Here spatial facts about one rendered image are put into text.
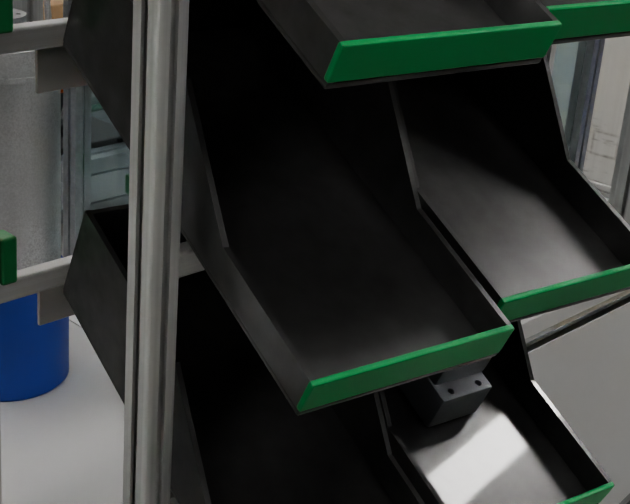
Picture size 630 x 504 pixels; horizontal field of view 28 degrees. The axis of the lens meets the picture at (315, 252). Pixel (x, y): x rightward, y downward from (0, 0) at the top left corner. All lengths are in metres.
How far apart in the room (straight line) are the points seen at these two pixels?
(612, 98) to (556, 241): 4.04
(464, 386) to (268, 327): 0.26
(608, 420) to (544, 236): 1.49
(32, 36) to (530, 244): 0.32
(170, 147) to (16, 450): 0.90
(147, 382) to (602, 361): 1.54
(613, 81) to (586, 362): 2.79
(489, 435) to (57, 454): 0.73
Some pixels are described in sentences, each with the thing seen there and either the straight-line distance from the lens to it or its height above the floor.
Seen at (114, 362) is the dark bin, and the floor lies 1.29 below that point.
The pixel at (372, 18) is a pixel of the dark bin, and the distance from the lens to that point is 0.59.
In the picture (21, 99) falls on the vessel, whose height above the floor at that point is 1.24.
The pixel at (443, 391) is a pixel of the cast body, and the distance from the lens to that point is 0.82.
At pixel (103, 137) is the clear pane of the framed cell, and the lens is 1.82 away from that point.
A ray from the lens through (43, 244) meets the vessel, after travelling 1.52.
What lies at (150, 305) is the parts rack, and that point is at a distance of 0.64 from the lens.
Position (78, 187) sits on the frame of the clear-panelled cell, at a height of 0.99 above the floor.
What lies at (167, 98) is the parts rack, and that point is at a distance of 0.61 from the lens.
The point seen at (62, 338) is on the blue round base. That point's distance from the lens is 1.58.
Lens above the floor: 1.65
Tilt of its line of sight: 23 degrees down
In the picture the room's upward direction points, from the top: 5 degrees clockwise
